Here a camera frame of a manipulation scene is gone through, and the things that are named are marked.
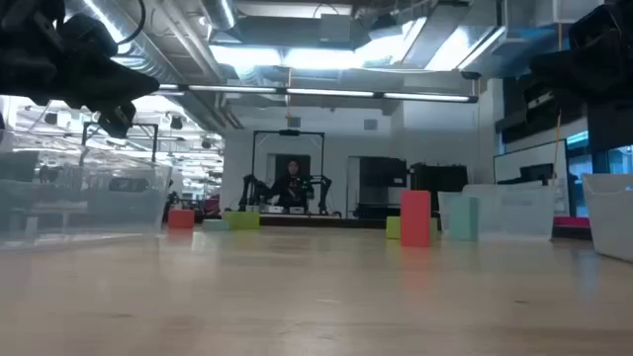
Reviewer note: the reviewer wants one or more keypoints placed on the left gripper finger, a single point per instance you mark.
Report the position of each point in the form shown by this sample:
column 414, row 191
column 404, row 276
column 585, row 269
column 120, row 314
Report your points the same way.
column 114, row 81
column 117, row 121

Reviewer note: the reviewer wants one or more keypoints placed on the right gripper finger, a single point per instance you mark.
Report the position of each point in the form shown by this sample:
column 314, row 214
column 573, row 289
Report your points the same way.
column 583, row 74

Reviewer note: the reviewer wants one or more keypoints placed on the small red block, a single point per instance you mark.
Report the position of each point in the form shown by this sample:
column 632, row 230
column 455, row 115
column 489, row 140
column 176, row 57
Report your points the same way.
column 181, row 219

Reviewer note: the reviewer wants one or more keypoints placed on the teal rectangular block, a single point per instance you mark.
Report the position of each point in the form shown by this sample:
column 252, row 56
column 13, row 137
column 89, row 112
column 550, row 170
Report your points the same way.
column 464, row 220
column 215, row 225

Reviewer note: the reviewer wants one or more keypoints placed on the yellow-green block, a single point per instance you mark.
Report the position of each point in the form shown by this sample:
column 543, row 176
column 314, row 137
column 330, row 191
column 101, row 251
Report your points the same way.
column 241, row 220

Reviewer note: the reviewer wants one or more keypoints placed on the long red block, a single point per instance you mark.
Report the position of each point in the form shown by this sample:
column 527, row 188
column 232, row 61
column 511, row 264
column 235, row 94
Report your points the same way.
column 415, row 217

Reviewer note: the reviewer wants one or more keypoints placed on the long lime green block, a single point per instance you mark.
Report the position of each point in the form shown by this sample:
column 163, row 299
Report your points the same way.
column 393, row 228

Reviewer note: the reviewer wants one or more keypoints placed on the black background robot arm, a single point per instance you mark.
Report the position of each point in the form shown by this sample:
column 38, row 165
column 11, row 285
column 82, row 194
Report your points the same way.
column 324, row 190
column 249, row 190

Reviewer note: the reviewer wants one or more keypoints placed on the clear plastic bin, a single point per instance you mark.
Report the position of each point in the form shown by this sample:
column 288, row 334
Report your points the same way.
column 514, row 217
column 74, row 207

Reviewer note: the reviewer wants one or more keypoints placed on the black computer monitor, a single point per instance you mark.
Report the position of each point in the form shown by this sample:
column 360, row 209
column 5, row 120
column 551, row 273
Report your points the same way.
column 536, row 173

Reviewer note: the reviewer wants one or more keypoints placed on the red chair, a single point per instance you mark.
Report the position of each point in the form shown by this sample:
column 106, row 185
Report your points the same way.
column 212, row 205

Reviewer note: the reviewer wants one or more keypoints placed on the red flat object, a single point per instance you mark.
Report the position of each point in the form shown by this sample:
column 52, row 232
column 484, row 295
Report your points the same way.
column 571, row 221

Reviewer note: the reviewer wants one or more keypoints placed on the pale grey plastic bin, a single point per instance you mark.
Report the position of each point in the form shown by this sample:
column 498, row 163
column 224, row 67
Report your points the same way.
column 613, row 222

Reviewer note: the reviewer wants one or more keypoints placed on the person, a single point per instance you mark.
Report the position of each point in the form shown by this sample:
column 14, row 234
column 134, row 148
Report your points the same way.
column 293, row 190

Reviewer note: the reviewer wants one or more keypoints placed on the long ceiling light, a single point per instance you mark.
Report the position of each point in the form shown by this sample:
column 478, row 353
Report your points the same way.
column 326, row 92

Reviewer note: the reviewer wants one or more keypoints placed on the black monitor cabinet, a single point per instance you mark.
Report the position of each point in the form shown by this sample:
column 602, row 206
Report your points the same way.
column 383, row 173

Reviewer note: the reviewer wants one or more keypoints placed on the black background gantry frame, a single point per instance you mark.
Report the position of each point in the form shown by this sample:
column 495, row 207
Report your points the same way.
column 253, row 168

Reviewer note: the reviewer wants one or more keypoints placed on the grey wall vent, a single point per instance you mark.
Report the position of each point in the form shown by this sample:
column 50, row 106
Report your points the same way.
column 293, row 122
column 371, row 124

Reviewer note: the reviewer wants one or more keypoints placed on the black aluminium table frame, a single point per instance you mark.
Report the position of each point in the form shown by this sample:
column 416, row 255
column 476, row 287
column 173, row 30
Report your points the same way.
column 321, row 221

